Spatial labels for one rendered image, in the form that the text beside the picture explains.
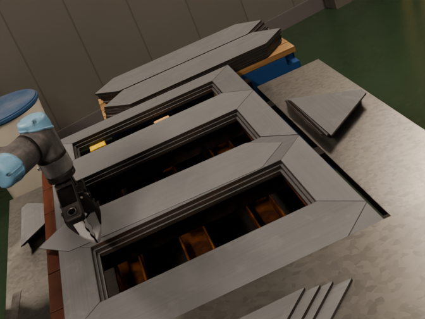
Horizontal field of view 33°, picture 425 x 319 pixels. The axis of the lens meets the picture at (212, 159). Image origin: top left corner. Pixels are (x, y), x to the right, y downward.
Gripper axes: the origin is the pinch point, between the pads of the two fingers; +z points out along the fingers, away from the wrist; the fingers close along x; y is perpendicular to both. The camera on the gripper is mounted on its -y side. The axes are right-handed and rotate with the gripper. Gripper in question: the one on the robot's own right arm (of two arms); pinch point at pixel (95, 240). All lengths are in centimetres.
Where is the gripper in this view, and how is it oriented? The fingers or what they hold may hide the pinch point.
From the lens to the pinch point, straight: 183.2
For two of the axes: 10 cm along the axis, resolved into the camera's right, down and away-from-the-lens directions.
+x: -9.0, 4.3, -0.8
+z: 3.5, 8.2, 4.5
